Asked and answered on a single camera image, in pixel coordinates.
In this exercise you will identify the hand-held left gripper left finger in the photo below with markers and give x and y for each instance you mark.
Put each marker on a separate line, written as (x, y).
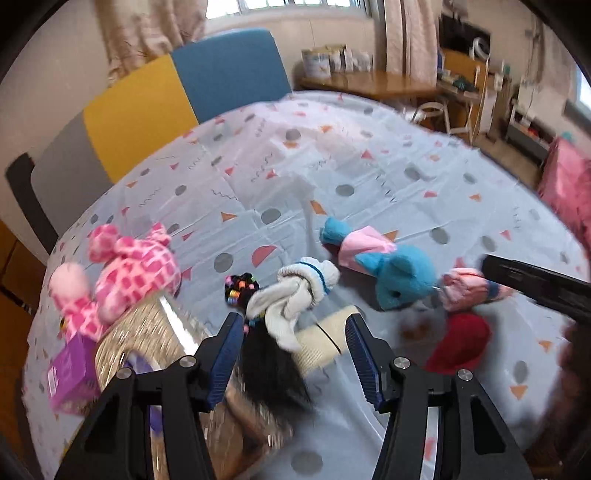
(228, 355)

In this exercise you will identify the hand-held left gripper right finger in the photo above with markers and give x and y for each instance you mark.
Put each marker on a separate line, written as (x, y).
(362, 364)

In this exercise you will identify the pink sock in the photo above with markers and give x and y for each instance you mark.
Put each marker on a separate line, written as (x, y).
(466, 288)

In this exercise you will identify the white sock bundle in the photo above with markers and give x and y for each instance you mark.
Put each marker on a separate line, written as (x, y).
(300, 295)

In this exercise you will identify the blue plush toy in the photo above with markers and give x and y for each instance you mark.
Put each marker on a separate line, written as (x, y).
(401, 277)

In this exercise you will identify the cream waffle cloth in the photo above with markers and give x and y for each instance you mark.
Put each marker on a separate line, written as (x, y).
(318, 350)

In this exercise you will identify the red knit sock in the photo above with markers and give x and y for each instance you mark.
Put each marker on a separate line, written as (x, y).
(457, 344)

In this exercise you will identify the pink bedspread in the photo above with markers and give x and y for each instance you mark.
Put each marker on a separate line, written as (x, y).
(568, 184)

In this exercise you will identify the pink spotted giraffe plush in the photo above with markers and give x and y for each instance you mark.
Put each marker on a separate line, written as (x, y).
(134, 272)

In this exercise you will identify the purple cardboard box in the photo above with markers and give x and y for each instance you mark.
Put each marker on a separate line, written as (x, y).
(74, 369)

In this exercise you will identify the white storage shelf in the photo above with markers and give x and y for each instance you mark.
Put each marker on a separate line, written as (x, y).
(528, 124)

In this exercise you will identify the white plastic stool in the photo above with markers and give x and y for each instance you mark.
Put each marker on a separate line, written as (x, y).
(431, 107)

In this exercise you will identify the wooden wardrobe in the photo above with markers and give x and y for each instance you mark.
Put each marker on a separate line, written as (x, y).
(14, 295)

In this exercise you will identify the wooden chair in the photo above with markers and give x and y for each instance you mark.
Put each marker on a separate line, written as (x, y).
(457, 62)

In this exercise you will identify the white round fan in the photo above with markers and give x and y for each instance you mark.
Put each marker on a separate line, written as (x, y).
(480, 46)

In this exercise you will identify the wooden desk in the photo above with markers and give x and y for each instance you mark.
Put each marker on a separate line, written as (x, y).
(369, 85)

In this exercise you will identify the black monitor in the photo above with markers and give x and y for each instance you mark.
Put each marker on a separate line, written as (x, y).
(461, 32)

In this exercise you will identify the multicolour chair backrest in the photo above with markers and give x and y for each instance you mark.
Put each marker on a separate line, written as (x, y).
(138, 101)

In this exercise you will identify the beige patterned curtain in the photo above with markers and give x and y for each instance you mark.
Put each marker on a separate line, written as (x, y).
(147, 32)
(411, 37)

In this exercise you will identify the clear plastic container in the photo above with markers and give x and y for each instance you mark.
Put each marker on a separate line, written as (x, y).
(359, 61)

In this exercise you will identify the small white box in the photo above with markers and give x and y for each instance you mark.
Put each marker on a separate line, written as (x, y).
(337, 57)

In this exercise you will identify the window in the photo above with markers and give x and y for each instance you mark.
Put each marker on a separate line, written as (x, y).
(300, 5)

